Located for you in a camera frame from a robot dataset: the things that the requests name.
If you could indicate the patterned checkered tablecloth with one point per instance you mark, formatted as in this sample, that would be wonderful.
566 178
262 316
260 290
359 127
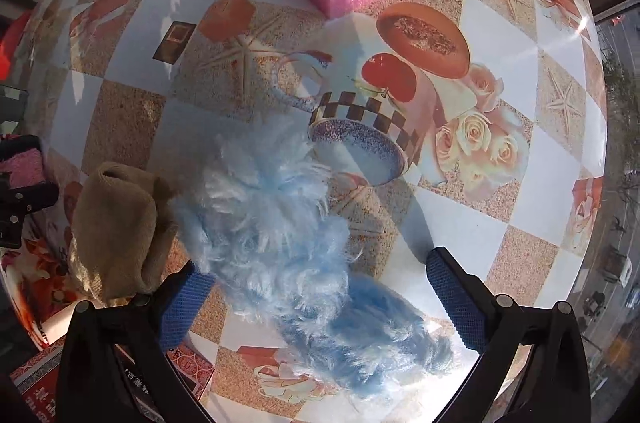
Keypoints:
479 125

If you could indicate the red patterned tissue box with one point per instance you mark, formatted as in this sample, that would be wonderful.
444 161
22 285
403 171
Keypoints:
36 379

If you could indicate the beige knitted hat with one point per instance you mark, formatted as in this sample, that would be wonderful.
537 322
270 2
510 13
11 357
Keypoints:
122 233

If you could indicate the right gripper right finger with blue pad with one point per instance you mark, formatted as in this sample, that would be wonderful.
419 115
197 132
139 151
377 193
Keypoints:
554 386

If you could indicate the light blue fluffy plush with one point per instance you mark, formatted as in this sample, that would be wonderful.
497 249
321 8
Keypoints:
256 219

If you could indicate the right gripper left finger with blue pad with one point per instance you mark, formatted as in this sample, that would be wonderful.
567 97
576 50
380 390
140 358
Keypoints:
92 382

